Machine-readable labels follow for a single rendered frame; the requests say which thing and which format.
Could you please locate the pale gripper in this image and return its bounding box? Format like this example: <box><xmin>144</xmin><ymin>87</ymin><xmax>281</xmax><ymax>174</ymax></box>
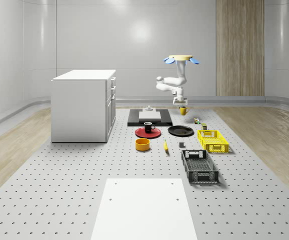
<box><xmin>172</xmin><ymin>97</ymin><xmax>188</xmax><ymax>109</ymax></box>

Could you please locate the black mug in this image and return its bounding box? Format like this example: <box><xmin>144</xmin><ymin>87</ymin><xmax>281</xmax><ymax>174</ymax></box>
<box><xmin>143</xmin><ymin>121</ymin><xmax>156</xmax><ymax>134</ymax></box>

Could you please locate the black plate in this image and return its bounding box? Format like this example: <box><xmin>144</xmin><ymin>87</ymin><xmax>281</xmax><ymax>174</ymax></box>
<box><xmin>167</xmin><ymin>125</ymin><xmax>195</xmax><ymax>138</ymax></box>

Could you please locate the tan drone with blue rotors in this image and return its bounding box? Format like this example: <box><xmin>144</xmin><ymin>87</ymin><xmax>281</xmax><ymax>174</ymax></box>
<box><xmin>163</xmin><ymin>54</ymin><xmax>200</xmax><ymax>66</ymax></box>

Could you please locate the black stove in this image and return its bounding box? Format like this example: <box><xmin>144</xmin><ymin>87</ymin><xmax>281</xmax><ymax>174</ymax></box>
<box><xmin>127</xmin><ymin>105</ymin><xmax>174</xmax><ymax>127</ymax></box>

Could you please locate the red plate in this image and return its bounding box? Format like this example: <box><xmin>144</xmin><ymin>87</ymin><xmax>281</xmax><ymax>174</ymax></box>
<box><xmin>134</xmin><ymin>126</ymin><xmax>162</xmax><ymax>139</ymax></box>

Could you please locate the yellow basket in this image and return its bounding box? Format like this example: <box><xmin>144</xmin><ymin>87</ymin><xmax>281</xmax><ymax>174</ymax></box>
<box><xmin>197</xmin><ymin>129</ymin><xmax>230</xmax><ymax>154</ymax></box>

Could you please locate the yellow bowl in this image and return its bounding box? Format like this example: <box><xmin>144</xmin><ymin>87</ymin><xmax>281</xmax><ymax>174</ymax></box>
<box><xmin>135</xmin><ymin>138</ymin><xmax>151</xmax><ymax>152</ymax></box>

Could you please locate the dark grey basket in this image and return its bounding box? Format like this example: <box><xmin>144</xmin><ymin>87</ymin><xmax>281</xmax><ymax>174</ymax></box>
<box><xmin>180</xmin><ymin>149</ymin><xmax>220</xmax><ymax>185</ymax></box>

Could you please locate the white cabinet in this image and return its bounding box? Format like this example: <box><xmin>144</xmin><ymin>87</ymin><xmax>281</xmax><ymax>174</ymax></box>
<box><xmin>50</xmin><ymin>69</ymin><xmax>117</xmax><ymax>144</ymax></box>

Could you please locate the white board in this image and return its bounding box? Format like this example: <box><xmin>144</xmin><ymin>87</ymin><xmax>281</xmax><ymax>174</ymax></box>
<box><xmin>90</xmin><ymin>178</ymin><xmax>199</xmax><ymax>240</ymax></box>

